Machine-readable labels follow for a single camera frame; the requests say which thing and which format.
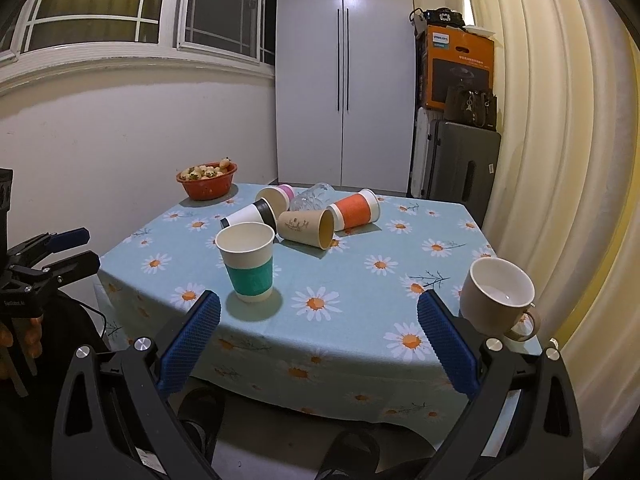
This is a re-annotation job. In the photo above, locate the white framed window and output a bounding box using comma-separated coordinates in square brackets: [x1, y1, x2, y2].
[0, 0, 279, 80]

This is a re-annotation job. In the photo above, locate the orange banded paper cup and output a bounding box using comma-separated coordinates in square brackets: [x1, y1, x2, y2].
[327, 188, 381, 232]

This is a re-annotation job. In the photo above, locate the clear plastic bottle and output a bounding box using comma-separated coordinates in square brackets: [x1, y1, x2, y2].
[289, 182, 335, 212]

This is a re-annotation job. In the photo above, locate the white folded board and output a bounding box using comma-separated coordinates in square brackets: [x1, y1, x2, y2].
[409, 107, 431, 199]

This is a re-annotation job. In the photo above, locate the black and white paper cup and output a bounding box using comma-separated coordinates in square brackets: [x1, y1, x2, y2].
[220, 198, 277, 231]

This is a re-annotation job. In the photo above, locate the white wardrobe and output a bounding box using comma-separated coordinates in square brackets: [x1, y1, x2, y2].
[274, 0, 419, 197]

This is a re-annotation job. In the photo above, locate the pile of small fruits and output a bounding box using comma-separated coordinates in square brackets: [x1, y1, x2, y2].
[181, 157, 236, 182]

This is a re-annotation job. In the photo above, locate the dark handbag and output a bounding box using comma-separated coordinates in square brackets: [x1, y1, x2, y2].
[444, 82, 499, 131]

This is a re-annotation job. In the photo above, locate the brown paper cup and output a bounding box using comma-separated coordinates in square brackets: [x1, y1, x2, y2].
[276, 207, 336, 251]

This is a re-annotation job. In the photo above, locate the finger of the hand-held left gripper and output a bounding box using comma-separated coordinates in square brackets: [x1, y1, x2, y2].
[7, 228, 91, 267]
[10, 250, 102, 292]

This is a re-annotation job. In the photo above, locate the black bag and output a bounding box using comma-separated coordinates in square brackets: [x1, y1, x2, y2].
[422, 7, 466, 27]

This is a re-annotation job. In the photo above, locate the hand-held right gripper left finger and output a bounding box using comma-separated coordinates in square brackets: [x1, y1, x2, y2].
[51, 289, 222, 480]

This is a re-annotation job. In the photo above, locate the green banded paper cup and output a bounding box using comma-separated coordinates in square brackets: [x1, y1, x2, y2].
[215, 222, 277, 303]

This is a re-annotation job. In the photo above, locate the orange cardboard box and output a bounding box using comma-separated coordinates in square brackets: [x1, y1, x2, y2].
[418, 25, 496, 114]

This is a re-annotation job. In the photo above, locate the blue daisy tablecloth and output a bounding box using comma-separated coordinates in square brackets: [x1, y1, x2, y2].
[95, 182, 545, 453]

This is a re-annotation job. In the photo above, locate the person's left hand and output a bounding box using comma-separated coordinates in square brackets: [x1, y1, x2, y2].
[0, 317, 45, 382]

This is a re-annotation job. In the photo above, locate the black slipper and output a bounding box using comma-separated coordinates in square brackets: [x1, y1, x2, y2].
[177, 386, 226, 467]
[315, 427, 384, 480]

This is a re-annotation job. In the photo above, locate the red plastic bowl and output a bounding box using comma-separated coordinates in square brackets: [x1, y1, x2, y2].
[175, 161, 239, 202]

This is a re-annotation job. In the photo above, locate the white ceramic mug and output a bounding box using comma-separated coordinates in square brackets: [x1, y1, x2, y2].
[458, 257, 543, 343]

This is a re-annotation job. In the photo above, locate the grey suitcase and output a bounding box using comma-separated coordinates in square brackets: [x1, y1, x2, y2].
[422, 119, 502, 213]

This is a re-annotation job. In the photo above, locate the cream curtain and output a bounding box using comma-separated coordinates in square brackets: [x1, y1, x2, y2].
[459, 0, 640, 467]

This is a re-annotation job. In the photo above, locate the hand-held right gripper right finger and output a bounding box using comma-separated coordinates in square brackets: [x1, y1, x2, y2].
[416, 288, 585, 480]

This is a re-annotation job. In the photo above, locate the pink banded paper cup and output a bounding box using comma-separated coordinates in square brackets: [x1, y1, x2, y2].
[255, 184, 296, 218]

